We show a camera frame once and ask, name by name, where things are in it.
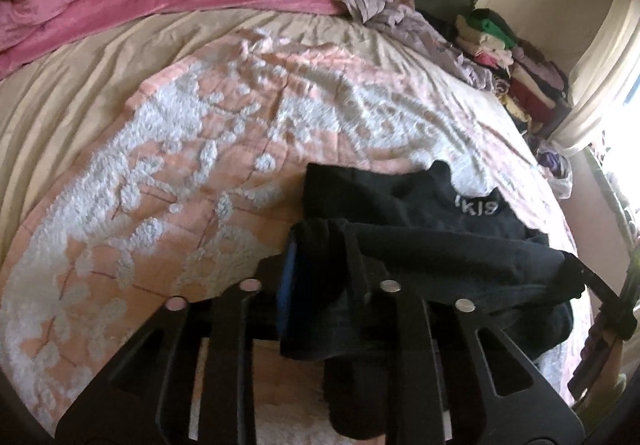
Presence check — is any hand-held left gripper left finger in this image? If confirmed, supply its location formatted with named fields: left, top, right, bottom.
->
left=55, top=245, right=301, bottom=445

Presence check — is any window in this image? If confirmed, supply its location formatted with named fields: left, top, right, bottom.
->
left=600, top=75, right=640, bottom=206

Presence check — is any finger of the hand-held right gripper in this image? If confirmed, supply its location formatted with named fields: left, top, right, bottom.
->
left=565, top=252, right=636, bottom=341
left=570, top=320, right=608, bottom=393

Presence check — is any lilac crumpled garment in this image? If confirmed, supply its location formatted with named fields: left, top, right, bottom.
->
left=335, top=0, right=501, bottom=90

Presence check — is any black long-sleeve sweater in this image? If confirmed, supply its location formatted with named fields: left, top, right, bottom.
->
left=280, top=160, right=576, bottom=441

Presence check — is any pink white tufted blanket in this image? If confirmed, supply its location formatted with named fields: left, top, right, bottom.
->
left=0, top=20, right=576, bottom=445

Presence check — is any white plastic bag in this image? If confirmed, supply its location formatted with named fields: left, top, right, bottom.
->
left=537, top=145, right=573, bottom=198

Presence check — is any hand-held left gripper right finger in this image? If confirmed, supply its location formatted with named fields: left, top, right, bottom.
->
left=345, top=235, right=586, bottom=445

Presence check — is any cream bed sheet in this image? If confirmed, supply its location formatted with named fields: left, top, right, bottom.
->
left=0, top=7, right=526, bottom=276

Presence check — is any stack of folded clothes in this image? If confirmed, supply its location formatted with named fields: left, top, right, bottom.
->
left=452, top=7, right=571, bottom=136

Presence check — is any cream curtain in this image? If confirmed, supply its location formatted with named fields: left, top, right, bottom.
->
left=555, top=0, right=640, bottom=158

